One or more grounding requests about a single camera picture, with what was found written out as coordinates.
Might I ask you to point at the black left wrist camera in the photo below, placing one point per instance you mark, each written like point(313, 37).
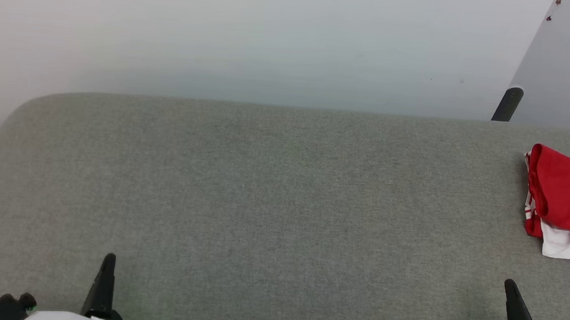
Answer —
point(3, 308)

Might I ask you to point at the black slanted post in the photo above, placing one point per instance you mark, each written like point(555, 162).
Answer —
point(507, 104)

